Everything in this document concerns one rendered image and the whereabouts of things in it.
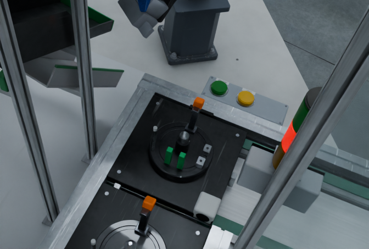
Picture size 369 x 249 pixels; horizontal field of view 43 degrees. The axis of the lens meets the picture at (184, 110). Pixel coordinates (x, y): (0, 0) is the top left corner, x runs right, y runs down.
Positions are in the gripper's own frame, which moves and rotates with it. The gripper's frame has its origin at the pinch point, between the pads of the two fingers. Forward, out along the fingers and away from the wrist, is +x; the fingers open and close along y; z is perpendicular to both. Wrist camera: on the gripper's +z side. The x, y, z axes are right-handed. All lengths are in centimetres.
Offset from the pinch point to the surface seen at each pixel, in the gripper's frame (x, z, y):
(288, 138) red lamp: 19.9, 28.1, 0.3
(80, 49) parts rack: 11.4, -10.3, -4.1
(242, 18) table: -21, -18, 65
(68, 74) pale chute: 15.3, -15.3, -0.6
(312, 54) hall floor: -48, -37, 189
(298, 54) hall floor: -45, -43, 184
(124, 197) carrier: 36.0, -9.0, 16.2
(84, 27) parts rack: 8.7, -6.3, -8.1
